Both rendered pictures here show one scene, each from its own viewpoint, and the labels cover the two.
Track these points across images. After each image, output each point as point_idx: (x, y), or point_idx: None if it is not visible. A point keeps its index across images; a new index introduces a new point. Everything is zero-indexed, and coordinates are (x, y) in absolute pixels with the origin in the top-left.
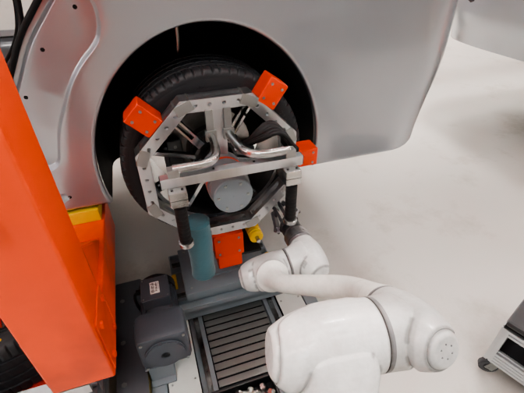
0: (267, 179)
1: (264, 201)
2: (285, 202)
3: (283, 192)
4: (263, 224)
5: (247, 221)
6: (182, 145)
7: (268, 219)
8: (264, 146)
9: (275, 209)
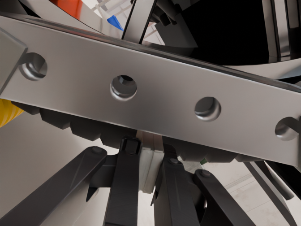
0: (220, 63)
1: (158, 54)
2: (223, 189)
3: (279, 141)
4: (1, 201)
5: None
6: None
7: (16, 204)
8: (258, 41)
9: (134, 160)
